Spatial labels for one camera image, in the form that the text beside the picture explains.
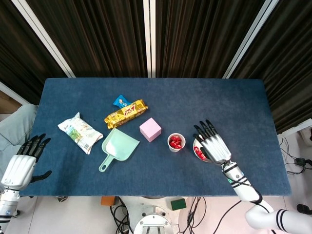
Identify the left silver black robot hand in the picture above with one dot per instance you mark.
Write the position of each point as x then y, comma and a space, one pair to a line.
18, 171

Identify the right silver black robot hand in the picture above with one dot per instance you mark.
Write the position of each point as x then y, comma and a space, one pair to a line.
215, 148

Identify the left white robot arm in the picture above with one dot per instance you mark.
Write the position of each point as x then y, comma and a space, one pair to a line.
8, 207

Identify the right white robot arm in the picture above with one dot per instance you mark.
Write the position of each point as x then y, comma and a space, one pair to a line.
243, 190

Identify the silver metal plate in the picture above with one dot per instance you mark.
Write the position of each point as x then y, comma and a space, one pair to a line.
195, 152

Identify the white paper cup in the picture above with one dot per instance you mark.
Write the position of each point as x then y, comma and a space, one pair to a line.
175, 150

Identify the person's leg in jeans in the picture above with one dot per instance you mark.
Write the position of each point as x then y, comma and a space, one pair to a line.
17, 122

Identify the blue table cloth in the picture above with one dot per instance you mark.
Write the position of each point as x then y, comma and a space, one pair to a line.
156, 175

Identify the green block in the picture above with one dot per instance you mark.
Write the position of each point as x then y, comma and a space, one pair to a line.
178, 204

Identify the pink cube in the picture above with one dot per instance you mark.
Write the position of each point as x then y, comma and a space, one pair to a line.
150, 129

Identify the white snack bag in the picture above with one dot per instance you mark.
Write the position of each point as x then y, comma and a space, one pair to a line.
78, 132

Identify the white metal bar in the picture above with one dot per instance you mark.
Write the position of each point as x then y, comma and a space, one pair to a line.
295, 128
12, 93

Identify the black power adapter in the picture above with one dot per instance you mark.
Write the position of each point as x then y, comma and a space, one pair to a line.
299, 161

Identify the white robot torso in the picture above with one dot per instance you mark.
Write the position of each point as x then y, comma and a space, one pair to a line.
146, 204

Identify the orange block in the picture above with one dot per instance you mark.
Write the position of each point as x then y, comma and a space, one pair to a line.
108, 201

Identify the gold biscuit package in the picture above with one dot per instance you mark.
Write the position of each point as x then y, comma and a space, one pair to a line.
126, 113

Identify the mint green plastic dustpan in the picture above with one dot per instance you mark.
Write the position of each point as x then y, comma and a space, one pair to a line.
119, 146

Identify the black round object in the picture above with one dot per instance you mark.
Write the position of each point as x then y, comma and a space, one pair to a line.
303, 207

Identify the small blue snack packet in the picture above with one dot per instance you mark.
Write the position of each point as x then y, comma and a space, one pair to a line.
120, 101

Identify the dark brown pleated curtain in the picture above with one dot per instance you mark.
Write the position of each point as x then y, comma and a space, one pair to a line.
97, 36
292, 61
19, 61
200, 36

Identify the white frame post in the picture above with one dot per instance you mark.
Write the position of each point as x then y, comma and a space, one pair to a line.
250, 39
44, 39
146, 39

